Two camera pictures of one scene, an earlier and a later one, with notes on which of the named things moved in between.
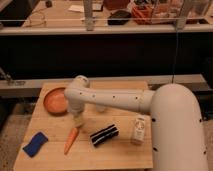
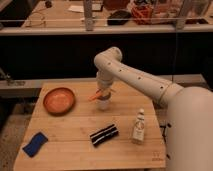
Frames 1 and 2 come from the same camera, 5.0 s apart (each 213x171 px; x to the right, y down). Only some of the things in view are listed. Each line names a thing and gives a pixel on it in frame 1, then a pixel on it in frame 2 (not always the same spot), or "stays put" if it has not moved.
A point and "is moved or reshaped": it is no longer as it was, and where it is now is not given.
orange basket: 143,14 stays put
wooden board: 110,138 stays put
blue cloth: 33,148 stays put
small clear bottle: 139,135 stays put
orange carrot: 68,143 is moved or reshaped
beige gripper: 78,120 to 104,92
